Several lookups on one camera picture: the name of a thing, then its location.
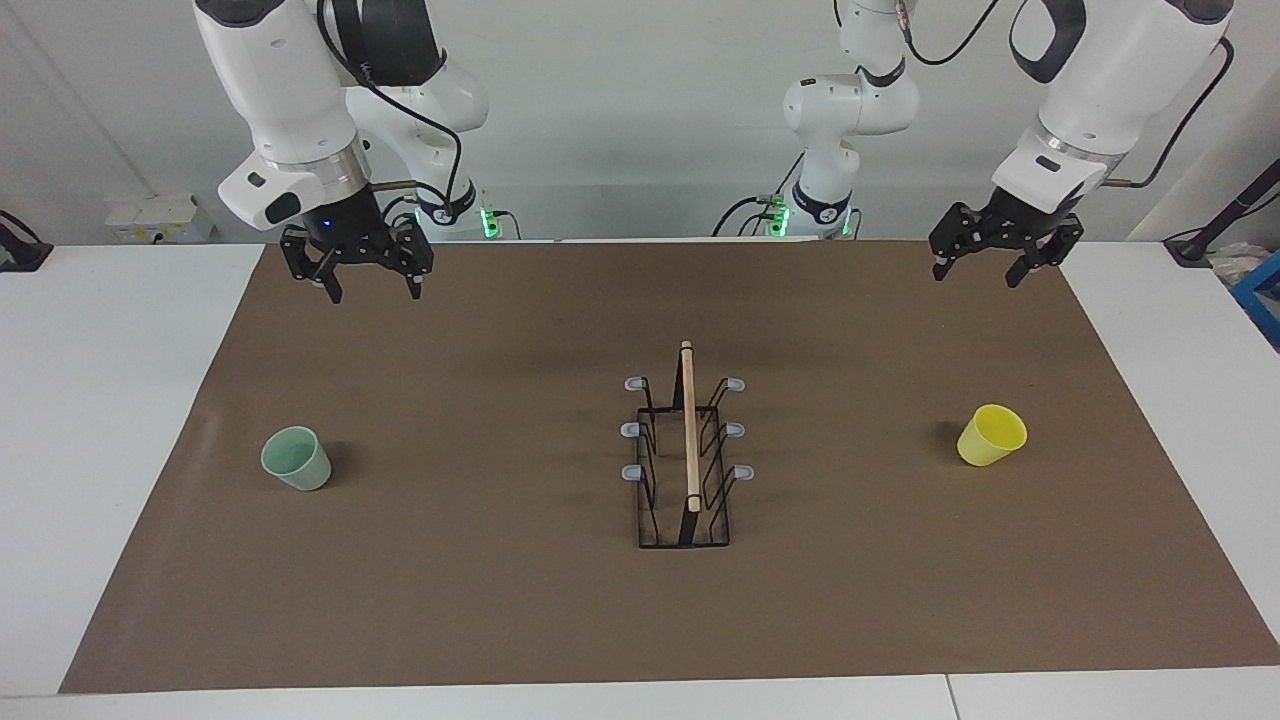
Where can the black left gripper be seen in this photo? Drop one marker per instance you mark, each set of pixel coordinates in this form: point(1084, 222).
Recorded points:
point(1020, 222)

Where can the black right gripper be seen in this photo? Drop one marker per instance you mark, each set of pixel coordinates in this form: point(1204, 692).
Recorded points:
point(345, 230)

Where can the yellow plastic cup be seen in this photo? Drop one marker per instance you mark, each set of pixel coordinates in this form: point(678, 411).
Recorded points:
point(985, 445)

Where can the pale green plastic cup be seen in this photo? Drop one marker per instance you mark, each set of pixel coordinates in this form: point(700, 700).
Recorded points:
point(300, 465)

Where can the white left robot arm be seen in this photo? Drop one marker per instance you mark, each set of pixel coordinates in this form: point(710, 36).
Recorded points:
point(1110, 70)

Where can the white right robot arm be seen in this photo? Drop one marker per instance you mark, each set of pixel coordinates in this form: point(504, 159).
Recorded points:
point(280, 80)

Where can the white power strip box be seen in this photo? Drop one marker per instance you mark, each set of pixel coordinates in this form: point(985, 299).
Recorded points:
point(160, 220)

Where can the black stand with pole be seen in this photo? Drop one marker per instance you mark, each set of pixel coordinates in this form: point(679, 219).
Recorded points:
point(1225, 215)

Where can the crumpled white plastic bag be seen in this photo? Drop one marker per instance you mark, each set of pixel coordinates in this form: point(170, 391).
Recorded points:
point(1240, 265)

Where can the blue box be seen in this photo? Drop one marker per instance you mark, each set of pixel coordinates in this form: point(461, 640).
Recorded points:
point(1262, 300)

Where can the brown table mat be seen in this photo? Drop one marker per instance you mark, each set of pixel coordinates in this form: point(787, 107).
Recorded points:
point(500, 580)

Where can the black clamp mount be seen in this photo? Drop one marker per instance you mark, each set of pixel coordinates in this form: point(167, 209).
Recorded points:
point(20, 255)

